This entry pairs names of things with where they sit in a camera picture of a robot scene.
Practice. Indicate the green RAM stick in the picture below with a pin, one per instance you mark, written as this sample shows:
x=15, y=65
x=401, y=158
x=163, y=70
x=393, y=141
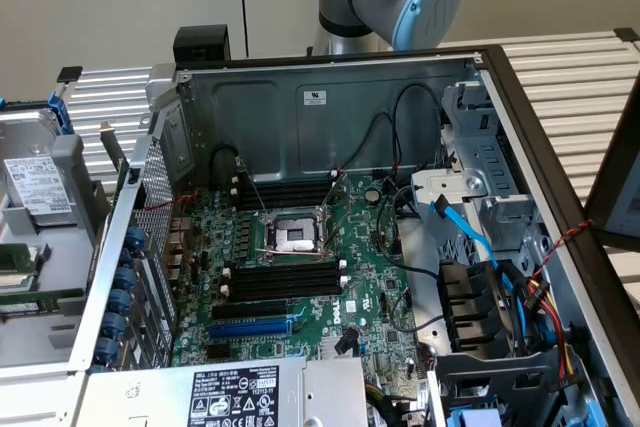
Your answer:
x=17, y=258
x=30, y=304

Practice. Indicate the silver power supply unit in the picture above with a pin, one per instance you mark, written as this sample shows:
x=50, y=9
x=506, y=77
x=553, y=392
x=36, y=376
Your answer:
x=150, y=392

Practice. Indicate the hard disk with white label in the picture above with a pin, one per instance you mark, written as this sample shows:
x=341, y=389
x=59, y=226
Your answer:
x=37, y=187

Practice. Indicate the blue expansion slot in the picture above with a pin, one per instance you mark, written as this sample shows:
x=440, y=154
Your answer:
x=250, y=328

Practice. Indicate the black connector plug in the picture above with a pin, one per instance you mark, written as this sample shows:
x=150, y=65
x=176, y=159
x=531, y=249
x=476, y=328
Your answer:
x=345, y=344

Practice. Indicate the dark framed monitor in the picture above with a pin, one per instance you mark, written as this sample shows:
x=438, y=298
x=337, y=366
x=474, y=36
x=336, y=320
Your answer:
x=625, y=197

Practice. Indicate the open grey PC case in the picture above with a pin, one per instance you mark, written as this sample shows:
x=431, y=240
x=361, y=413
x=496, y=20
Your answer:
x=350, y=132

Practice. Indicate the blue card retention clip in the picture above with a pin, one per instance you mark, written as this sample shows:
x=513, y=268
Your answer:
x=121, y=300
x=108, y=349
x=116, y=324
x=128, y=277
x=137, y=241

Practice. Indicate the short black expansion slot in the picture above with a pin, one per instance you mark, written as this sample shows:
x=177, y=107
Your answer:
x=221, y=352

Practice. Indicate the silver socket cover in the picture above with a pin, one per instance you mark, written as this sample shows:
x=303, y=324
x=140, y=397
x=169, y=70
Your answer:
x=336, y=192

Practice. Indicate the black plastic fan shroud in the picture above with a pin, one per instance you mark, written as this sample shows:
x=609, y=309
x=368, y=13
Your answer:
x=465, y=297

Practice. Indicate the black box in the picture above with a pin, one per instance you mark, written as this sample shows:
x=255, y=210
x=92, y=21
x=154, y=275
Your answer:
x=200, y=44

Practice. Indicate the blue plastic latch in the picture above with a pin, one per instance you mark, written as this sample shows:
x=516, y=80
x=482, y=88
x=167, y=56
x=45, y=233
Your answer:
x=472, y=418

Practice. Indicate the long black expansion slot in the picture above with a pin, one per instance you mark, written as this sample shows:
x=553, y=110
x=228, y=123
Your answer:
x=250, y=309

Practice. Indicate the thin metal locking lever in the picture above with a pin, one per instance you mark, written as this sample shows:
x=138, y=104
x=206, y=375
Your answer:
x=295, y=250
x=239, y=164

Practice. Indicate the black table end cap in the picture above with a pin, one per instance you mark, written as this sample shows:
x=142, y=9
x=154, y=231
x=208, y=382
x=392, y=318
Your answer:
x=627, y=33
x=69, y=74

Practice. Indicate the blue plastic disk bracket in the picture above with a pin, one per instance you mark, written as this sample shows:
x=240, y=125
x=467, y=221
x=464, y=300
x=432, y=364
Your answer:
x=61, y=117

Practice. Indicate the grey metal disk bay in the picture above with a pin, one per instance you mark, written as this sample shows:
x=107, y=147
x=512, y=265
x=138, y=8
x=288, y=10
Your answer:
x=480, y=157

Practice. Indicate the CPU socket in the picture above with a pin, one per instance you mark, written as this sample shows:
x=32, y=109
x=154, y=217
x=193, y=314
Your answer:
x=292, y=239

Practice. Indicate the dark grey plastic bracket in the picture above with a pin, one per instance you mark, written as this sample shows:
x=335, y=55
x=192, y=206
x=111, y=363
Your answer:
x=500, y=372

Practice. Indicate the graphics card with metal bracket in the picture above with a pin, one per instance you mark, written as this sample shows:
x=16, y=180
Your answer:
x=111, y=144

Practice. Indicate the grey parts rack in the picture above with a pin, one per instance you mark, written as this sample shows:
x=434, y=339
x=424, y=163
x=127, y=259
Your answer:
x=60, y=252

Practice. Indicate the round coin cell battery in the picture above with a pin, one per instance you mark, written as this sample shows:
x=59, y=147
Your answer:
x=372, y=195

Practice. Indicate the green Dell motherboard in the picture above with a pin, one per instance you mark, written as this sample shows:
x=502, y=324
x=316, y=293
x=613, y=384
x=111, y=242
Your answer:
x=360, y=247

